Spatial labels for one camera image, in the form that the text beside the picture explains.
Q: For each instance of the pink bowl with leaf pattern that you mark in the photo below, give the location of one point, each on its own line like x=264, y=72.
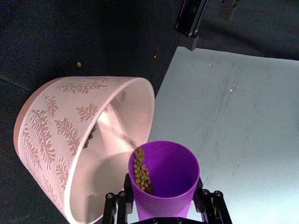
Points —
x=58, y=130

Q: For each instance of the green beans inside bowl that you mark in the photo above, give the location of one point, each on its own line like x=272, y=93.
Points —
x=90, y=137

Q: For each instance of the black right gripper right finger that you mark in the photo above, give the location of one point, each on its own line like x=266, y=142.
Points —
x=213, y=205

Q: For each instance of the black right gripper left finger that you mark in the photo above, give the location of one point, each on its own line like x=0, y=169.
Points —
x=115, y=205

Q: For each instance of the heap of green beans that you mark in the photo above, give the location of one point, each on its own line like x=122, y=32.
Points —
x=141, y=172

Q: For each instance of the black glossy rectangular bar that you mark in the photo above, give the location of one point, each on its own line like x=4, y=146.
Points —
x=190, y=16

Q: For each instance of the black table cloth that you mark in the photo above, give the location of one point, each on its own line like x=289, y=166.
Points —
x=46, y=35

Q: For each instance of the pale grey flat board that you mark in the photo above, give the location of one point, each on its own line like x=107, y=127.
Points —
x=233, y=121

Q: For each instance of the purple plastic cup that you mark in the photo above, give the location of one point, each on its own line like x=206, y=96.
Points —
x=170, y=163

